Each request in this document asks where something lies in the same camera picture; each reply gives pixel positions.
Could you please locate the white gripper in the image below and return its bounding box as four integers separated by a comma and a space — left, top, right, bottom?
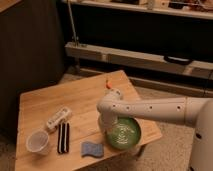
98, 115, 117, 133

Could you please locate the green ceramic bowl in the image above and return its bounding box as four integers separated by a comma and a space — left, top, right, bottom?
105, 118, 141, 150

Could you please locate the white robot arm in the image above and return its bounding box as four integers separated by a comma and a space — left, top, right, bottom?
97, 89, 213, 171

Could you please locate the blue sponge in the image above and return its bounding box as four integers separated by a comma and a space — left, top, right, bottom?
81, 141, 104, 158

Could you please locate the orange small object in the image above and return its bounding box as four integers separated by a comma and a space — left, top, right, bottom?
105, 78, 112, 89

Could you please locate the white remote control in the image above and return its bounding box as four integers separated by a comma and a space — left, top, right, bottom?
46, 107, 72, 132

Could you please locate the wooden table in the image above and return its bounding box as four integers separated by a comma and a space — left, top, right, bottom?
14, 69, 163, 171

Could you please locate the black and white striped cloth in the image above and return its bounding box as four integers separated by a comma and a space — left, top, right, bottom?
57, 123, 70, 154

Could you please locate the clear plastic cup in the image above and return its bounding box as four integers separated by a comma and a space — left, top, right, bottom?
26, 130, 50, 155

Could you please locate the white lower shelf beam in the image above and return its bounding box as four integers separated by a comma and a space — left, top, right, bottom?
65, 42, 213, 80

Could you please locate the metal vertical pole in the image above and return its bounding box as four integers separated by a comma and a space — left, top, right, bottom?
67, 0, 79, 46

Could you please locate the white upper shelf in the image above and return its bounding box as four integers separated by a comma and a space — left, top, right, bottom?
61, 0, 213, 20

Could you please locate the black handle on shelf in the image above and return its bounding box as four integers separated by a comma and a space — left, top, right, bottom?
163, 56, 193, 65

